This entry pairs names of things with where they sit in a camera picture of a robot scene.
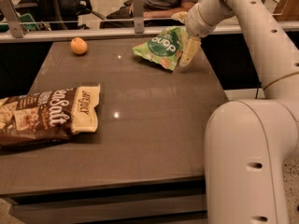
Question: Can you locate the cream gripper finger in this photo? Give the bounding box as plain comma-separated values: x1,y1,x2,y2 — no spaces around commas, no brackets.
171,11,187,23
179,36,201,67

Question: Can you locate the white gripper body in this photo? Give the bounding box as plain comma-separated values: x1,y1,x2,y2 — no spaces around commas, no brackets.
185,3,216,38

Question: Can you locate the green rice chip bag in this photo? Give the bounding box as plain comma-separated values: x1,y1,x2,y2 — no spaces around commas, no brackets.
132,26,189,71

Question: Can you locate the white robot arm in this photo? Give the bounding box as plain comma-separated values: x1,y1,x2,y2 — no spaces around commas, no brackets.
184,0,299,224

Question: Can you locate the brown sea salt chip bag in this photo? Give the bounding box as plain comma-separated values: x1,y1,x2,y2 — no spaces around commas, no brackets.
0,85,101,148

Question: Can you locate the metal glass clamp middle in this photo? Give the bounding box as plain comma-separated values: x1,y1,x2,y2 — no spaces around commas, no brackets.
132,0,144,34

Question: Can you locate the metal glass clamp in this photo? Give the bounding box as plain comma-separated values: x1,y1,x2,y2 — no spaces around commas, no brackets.
0,0,26,38
132,0,144,34

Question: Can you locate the orange fruit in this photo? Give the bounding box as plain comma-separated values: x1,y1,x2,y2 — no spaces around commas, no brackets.
70,37,88,55

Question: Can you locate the black office chair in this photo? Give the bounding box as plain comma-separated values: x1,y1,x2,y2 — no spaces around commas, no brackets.
15,0,106,30

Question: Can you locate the green crate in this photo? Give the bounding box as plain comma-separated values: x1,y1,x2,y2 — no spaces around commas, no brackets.
0,13,39,33

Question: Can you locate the metal glass clamp left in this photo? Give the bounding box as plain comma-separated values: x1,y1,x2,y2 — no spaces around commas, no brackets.
0,0,26,38

